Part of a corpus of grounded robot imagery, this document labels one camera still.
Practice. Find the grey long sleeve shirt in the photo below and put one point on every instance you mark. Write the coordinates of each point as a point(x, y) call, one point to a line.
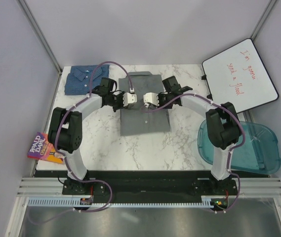
point(135, 120)

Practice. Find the Roald Dahl book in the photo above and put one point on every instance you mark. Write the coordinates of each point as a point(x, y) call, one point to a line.
point(41, 149)

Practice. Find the blue checked folded shirt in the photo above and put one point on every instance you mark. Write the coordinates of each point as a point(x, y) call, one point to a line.
point(77, 81)

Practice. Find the left aluminium frame post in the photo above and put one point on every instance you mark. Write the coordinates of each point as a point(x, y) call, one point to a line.
point(38, 32)

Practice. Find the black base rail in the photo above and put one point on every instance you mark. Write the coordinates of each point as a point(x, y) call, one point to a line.
point(157, 186)

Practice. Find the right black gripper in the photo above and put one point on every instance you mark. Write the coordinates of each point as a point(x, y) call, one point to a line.
point(160, 95)

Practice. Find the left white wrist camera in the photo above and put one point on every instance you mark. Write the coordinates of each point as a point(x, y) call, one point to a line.
point(129, 99)

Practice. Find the teal plastic bin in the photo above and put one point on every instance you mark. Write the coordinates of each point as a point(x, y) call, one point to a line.
point(259, 154)

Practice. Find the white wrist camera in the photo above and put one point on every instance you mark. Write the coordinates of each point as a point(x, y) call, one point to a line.
point(151, 98)
point(129, 99)

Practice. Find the right aluminium frame post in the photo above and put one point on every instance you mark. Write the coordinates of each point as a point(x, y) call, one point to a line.
point(262, 20)

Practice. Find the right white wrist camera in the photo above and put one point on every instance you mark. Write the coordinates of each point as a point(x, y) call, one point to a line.
point(151, 98)

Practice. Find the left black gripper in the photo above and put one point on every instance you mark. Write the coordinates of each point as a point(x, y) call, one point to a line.
point(121, 95)

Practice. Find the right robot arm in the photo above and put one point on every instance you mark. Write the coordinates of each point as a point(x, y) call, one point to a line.
point(224, 129)

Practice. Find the aluminium frame post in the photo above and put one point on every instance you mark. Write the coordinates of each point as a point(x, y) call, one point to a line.
point(262, 20)
point(38, 32)

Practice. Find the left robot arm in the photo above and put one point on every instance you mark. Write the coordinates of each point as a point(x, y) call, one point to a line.
point(65, 130)

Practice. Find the white slotted cable duct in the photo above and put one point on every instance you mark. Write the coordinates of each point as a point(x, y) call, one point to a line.
point(79, 202)

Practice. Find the white whiteboard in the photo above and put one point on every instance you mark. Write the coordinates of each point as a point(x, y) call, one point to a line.
point(239, 76)

